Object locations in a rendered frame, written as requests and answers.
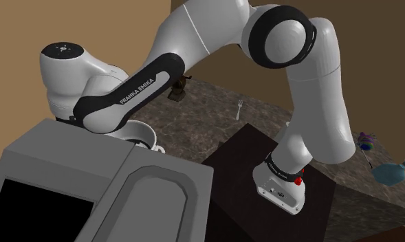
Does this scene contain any silver fork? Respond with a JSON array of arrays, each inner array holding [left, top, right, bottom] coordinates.
[[235, 99, 244, 121]]

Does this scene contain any dark brown small object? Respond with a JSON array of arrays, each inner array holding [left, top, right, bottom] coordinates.
[[167, 74, 193, 102]]

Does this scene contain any white mug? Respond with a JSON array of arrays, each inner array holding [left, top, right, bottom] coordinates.
[[105, 119, 166, 155]]

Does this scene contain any dark robot stand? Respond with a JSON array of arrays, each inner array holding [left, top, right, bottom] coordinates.
[[201, 122, 338, 242]]

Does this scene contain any grey box appliance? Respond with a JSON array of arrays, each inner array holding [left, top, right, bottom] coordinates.
[[0, 118, 215, 242]]

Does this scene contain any colourful toy on stick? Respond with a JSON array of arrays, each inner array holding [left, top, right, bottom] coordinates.
[[355, 131, 377, 169]]

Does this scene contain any teal round vase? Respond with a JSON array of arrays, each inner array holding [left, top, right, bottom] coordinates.
[[371, 155, 405, 188]]

